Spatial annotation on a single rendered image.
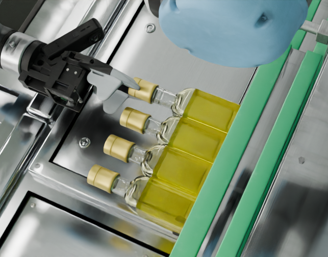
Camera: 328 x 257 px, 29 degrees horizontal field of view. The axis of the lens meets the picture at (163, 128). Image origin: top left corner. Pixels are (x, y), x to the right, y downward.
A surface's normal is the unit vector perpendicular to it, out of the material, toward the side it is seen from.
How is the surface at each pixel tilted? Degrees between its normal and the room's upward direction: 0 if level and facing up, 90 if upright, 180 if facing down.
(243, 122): 90
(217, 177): 90
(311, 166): 90
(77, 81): 90
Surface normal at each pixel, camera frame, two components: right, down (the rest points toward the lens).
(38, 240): -0.07, -0.43
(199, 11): -0.33, 0.89
